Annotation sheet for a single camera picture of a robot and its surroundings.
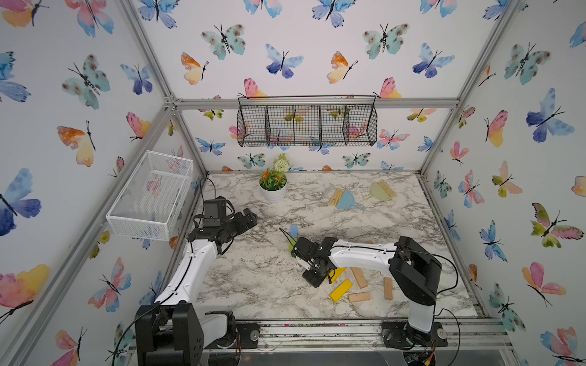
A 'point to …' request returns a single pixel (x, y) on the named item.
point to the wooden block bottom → (359, 296)
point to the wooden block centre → (359, 277)
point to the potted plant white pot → (273, 182)
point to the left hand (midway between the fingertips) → (250, 218)
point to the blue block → (294, 231)
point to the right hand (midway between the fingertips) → (314, 276)
